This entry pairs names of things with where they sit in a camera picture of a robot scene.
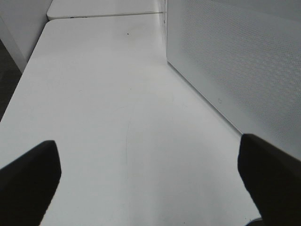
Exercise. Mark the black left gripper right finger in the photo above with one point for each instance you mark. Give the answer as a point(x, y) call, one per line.
point(273, 180)

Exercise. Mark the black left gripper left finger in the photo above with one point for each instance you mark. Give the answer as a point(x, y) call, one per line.
point(28, 184)

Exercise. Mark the white microwave door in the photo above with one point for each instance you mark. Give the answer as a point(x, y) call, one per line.
point(244, 57)

